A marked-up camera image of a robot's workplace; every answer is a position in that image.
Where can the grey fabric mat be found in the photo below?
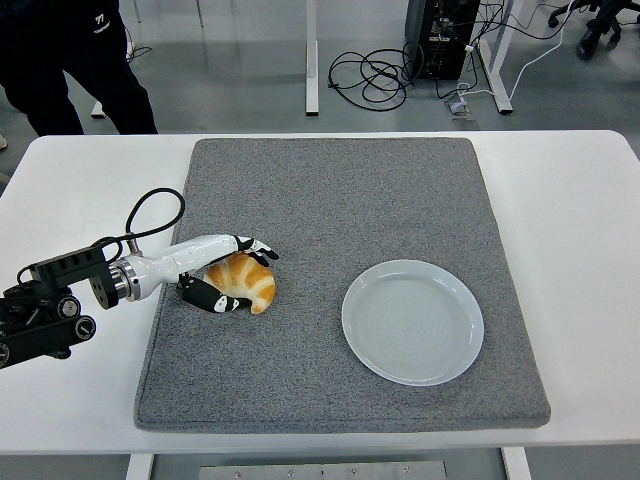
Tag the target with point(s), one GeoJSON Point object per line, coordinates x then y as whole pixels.
{"type": "Point", "coordinates": [325, 200]}

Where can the metal floor socket box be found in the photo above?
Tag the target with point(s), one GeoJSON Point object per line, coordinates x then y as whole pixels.
{"type": "Point", "coordinates": [457, 107]}

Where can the white desk leg with foot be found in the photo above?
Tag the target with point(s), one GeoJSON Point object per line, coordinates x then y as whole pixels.
{"type": "Point", "coordinates": [311, 60]}
{"type": "Point", "coordinates": [500, 75]}

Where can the light grey round plate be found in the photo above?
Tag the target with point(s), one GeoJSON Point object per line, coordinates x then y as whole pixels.
{"type": "Point", "coordinates": [412, 325]}

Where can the white table leg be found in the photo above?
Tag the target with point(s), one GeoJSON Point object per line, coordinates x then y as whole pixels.
{"type": "Point", "coordinates": [139, 467]}
{"type": "Point", "coordinates": [516, 465]}

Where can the black office chair base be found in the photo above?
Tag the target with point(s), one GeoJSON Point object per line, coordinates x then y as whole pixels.
{"type": "Point", "coordinates": [595, 35]}

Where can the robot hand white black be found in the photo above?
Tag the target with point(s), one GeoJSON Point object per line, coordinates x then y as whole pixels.
{"type": "Point", "coordinates": [200, 250]}

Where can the white furniture foot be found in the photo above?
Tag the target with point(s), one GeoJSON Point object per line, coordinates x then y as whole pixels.
{"type": "Point", "coordinates": [99, 111]}

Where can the person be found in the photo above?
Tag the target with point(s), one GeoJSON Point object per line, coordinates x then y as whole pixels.
{"type": "Point", "coordinates": [30, 60]}

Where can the grey metal plate with screws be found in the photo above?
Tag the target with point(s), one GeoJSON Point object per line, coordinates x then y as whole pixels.
{"type": "Point", "coordinates": [320, 471]}

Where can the black computer tower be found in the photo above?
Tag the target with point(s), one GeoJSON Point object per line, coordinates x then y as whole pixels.
{"type": "Point", "coordinates": [440, 40]}

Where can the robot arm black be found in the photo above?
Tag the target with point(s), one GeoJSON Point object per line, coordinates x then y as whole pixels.
{"type": "Point", "coordinates": [65, 265]}

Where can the croissant bread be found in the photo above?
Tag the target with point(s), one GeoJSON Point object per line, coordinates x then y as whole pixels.
{"type": "Point", "coordinates": [250, 280]}

